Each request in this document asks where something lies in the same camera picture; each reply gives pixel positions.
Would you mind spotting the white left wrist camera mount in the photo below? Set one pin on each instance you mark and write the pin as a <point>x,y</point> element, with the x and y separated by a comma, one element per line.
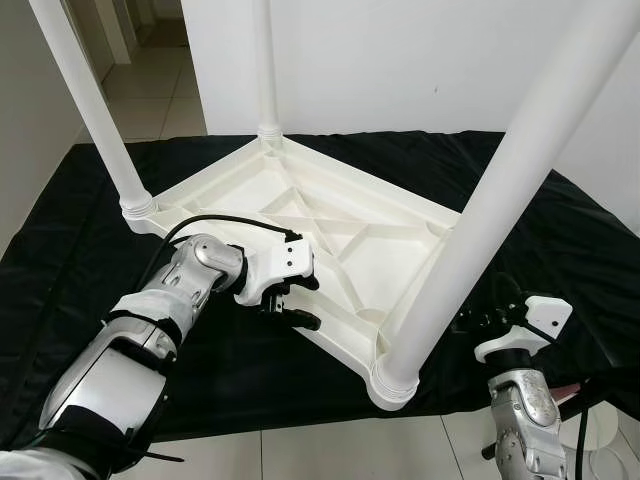
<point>280,260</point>

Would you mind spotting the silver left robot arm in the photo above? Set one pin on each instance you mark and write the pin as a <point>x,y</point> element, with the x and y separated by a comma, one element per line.
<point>110,360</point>

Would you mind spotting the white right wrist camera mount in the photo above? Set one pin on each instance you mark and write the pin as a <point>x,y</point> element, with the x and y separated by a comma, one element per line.
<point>540,315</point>

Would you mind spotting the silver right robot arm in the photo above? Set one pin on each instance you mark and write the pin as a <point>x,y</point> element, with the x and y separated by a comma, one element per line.
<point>525,410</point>

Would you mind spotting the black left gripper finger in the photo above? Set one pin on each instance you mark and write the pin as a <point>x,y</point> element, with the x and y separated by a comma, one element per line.
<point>305,282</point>
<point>305,320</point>

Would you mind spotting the white round stand base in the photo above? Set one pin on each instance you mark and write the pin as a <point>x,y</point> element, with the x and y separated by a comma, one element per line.
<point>605,428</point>

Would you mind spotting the black table leg bar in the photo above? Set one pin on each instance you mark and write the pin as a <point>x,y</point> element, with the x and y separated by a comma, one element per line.
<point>605,395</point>

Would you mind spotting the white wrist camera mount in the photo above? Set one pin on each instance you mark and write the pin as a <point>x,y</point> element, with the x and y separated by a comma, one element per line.
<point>280,260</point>
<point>540,315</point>

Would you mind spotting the pink stool seat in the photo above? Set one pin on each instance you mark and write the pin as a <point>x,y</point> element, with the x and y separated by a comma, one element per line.
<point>578,387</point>

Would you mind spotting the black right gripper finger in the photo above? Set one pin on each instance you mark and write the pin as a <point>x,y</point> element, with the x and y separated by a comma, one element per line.
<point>516,290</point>
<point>495,292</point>

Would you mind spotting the black table cloth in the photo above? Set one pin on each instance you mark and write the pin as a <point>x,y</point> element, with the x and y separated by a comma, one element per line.
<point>560,260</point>

